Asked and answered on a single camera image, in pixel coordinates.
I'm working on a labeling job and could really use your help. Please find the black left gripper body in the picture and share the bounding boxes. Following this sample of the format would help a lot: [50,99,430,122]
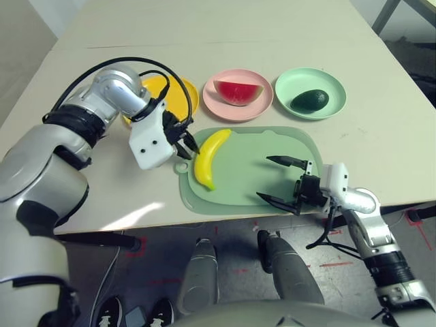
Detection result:
[162,110,190,144]

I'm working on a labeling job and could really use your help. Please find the grey robot leg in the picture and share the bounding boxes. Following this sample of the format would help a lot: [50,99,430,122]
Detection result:
[178,238,219,316]
[257,230,324,306]

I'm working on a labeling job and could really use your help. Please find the yellow toy banana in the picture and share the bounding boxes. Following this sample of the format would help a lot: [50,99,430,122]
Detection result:
[193,129,232,191]

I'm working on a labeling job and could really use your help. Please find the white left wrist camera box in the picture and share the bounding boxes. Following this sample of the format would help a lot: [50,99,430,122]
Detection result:
[128,100,174,170]

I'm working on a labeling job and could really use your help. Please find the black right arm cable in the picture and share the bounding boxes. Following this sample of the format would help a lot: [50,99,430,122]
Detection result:
[305,204,362,256]

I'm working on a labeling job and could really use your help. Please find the mint green plastic plate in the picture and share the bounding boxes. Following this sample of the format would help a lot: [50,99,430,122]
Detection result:
[275,67,347,121]

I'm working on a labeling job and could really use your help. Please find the black sneaker with white print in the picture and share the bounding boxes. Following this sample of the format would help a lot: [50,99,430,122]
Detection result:
[97,295,123,327]
[149,298,176,327]

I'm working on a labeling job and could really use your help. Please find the long black left arm cable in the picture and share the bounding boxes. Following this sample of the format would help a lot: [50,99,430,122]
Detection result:
[42,56,200,129]

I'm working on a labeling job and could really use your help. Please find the thin white floor cable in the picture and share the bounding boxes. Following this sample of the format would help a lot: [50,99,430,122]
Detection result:
[96,243,122,309]

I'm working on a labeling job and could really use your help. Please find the short black left arm cable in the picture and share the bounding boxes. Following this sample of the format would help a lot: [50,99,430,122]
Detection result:
[138,69,171,106]

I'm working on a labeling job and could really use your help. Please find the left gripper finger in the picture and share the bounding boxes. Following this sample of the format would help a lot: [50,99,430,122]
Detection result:
[174,142,193,161]
[182,130,201,155]

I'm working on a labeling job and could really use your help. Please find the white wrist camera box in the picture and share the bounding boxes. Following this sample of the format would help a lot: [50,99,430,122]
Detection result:
[320,162,349,205]
[128,100,174,170]

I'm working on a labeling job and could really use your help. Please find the dark green toy avocado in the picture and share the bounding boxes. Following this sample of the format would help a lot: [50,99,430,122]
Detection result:
[290,89,330,112]

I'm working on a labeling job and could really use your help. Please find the green silicone cutting mat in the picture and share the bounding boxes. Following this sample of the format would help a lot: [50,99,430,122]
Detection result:
[174,125,324,216]

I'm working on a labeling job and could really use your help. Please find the grey robot right leg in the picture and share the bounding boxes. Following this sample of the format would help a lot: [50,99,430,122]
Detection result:
[257,230,324,306]

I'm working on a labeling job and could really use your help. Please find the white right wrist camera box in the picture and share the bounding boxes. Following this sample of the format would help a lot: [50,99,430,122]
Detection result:
[320,162,349,205]

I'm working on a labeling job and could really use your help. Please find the pink plastic plate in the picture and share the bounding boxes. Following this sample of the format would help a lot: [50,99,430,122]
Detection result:
[202,69,275,123]

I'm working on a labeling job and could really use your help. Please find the side table with black frame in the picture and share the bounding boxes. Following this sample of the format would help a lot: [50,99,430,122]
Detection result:
[371,0,436,35]

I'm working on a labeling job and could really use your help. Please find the red watermelon slice toy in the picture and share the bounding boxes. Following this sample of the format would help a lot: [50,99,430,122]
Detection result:
[213,80,266,107]

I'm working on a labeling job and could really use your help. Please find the yellow plastic plate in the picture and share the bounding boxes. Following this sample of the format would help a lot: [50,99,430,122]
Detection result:
[121,75,200,127]

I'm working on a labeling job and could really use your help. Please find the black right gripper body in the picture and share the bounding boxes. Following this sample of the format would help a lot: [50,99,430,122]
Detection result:
[294,174,333,211]

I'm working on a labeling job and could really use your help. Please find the grey robot torso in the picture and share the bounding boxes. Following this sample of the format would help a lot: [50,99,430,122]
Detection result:
[173,299,386,327]

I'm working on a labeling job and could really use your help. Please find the grey robot left leg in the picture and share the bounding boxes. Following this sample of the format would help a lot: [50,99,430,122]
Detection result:
[178,238,219,316]

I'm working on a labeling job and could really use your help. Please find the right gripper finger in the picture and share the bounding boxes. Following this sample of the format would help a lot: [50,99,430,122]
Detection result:
[266,155,315,176]
[255,192,302,216]

